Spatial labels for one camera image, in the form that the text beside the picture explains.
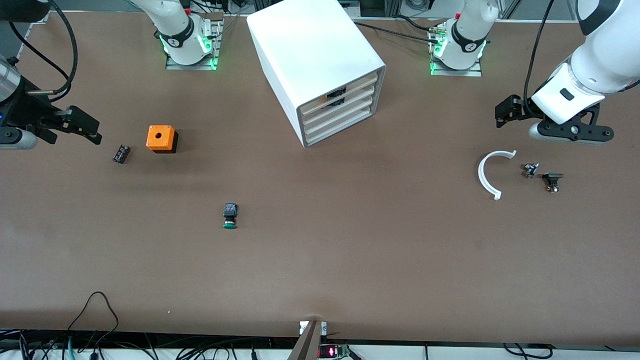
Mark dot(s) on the small metal part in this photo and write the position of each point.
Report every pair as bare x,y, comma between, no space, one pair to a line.
530,171

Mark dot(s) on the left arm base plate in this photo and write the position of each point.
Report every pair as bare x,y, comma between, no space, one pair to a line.
475,72

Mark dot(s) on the white bracket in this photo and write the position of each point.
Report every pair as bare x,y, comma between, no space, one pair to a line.
302,327

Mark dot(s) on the black cylindrical capacitor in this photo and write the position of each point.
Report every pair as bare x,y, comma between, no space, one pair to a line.
121,154

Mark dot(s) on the orange box with hole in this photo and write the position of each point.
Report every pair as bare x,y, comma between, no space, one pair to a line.
160,136

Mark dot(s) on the red lit device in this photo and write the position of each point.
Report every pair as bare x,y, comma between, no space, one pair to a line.
332,351

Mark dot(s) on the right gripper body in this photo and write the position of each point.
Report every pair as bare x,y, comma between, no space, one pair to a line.
25,111

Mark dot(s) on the green push button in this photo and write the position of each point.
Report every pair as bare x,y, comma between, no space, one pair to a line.
230,212

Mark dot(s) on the small black part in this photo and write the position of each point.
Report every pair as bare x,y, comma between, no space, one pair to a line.
552,176

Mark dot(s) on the brown post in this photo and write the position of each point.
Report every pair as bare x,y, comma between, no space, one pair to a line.
307,345

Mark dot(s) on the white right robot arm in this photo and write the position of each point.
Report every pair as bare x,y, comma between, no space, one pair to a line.
182,25

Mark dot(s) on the white curved plastic arc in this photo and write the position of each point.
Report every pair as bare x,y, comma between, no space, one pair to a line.
480,175

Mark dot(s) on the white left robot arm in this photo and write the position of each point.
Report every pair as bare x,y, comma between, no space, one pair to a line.
605,55

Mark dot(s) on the small blue black component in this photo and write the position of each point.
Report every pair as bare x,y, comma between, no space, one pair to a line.
337,95

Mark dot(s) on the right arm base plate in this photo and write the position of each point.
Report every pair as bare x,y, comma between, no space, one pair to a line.
172,65

